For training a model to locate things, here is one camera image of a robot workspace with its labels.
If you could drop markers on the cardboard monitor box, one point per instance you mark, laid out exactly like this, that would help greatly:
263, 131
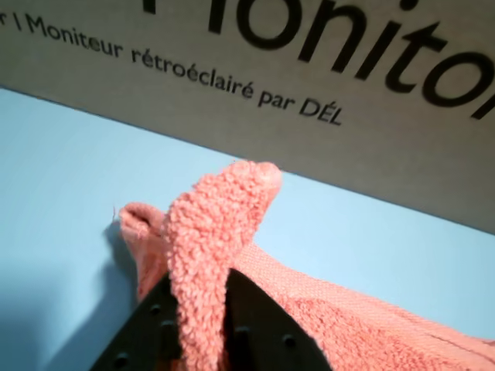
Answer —
116, 38

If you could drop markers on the orange terry towel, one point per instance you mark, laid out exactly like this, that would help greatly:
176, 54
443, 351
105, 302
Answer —
201, 232

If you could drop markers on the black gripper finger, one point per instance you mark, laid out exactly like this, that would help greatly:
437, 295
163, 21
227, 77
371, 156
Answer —
263, 332
151, 332

